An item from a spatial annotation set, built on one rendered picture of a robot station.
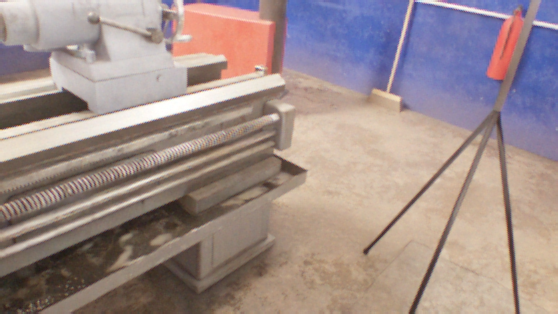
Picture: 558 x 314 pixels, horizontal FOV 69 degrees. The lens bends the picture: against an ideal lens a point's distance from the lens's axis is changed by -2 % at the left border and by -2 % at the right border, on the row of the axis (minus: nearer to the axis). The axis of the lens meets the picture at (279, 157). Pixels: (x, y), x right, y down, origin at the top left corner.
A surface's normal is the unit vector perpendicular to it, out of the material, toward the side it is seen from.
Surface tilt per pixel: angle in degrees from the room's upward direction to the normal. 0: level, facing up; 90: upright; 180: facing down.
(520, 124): 90
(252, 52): 90
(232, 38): 90
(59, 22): 86
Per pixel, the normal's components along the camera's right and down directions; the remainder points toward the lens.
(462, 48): -0.65, 0.29
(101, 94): 0.75, 0.37
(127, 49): 0.73, -0.02
